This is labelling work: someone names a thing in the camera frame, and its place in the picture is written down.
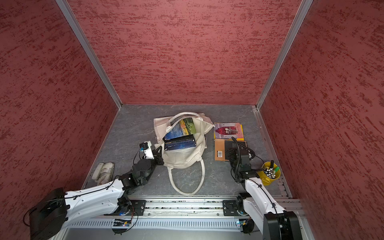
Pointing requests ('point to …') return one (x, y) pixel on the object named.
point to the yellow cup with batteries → (270, 172)
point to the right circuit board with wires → (247, 225)
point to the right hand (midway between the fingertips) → (228, 156)
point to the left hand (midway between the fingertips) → (162, 149)
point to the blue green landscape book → (180, 127)
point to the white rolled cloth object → (103, 173)
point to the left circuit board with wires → (120, 222)
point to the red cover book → (225, 130)
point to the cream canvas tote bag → (180, 158)
